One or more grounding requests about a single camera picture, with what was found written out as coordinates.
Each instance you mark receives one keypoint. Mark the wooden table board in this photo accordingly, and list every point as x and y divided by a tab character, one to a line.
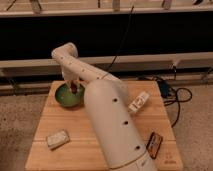
83	153

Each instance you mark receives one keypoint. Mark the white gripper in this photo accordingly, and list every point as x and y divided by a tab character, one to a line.
69	77

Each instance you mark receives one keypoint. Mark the white sponge block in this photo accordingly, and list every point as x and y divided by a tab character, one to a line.
57	139

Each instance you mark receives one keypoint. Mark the white small box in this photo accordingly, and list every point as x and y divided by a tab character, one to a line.
138	102

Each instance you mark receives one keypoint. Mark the red pepper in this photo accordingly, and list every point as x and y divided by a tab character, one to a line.
73	87

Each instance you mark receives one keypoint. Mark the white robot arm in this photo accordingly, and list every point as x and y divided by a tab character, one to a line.
106	99

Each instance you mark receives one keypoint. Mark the dark snack packet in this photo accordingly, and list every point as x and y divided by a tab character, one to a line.
154	144

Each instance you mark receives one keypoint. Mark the green ceramic bowl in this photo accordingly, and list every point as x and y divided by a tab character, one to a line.
66	98

